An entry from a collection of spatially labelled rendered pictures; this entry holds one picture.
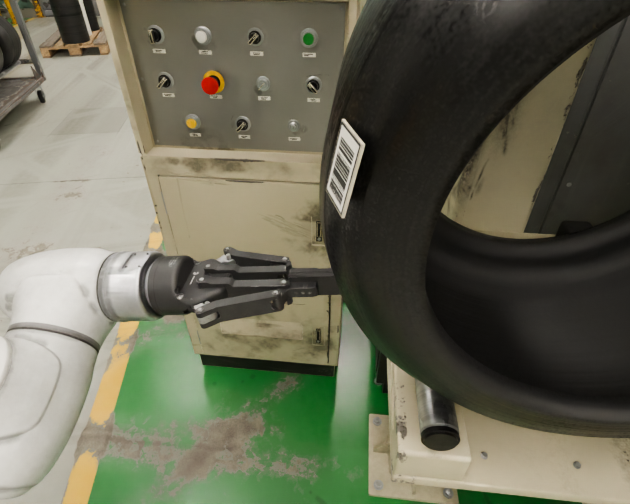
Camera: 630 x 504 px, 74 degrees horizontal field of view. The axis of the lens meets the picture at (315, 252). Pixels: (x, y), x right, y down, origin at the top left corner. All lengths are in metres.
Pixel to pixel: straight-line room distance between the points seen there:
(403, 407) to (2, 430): 0.45
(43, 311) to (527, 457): 0.64
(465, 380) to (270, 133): 0.83
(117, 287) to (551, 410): 0.49
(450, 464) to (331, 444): 0.98
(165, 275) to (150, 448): 1.15
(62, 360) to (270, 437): 1.09
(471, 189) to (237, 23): 0.63
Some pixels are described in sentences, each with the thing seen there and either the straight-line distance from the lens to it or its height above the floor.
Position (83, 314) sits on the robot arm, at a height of 1.01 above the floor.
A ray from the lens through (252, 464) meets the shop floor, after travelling 1.53.
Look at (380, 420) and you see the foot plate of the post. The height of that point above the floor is 0.02.
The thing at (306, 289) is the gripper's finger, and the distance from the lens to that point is 0.49.
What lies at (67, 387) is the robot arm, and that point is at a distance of 0.55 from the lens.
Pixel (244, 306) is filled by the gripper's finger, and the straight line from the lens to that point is 0.48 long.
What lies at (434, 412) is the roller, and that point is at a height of 0.92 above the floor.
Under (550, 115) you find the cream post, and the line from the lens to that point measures 0.72.
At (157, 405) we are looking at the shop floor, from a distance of 1.71.
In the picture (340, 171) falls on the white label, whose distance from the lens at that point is 0.31.
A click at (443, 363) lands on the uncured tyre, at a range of 0.43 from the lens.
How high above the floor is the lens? 1.37
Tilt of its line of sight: 38 degrees down
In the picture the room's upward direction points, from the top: straight up
